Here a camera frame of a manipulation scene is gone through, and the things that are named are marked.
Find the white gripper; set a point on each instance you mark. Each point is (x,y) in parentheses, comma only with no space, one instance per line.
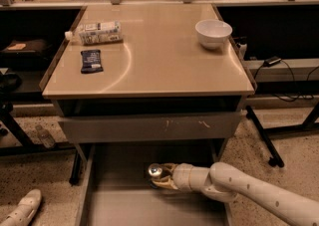
(181,175)

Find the open middle drawer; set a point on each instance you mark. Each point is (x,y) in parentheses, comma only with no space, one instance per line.
(117,190)

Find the white bowl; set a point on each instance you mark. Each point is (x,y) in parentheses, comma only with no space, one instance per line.
(211,33)

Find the redbull can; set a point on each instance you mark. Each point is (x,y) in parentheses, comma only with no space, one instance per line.
(155,173)

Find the black bag on shelf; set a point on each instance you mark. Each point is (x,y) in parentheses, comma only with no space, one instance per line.
(27,49)

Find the grey drawer cabinet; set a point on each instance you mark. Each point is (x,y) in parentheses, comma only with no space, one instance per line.
(158,68)

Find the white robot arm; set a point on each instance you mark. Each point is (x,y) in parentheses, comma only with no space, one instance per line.
(223,182)

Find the black power adapter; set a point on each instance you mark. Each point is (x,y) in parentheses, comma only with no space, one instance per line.
(271,61)

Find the top drawer front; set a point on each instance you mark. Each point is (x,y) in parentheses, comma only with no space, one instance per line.
(149,127)

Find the white perforated shoe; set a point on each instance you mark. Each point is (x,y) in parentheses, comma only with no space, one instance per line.
(26,209)

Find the dark blue snack packet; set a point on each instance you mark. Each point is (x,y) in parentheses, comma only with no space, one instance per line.
(91,62)

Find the white milk carton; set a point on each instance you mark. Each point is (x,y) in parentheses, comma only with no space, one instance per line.
(96,33)

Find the clear plastic water bottle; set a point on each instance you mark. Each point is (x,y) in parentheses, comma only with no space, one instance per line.
(45,137)

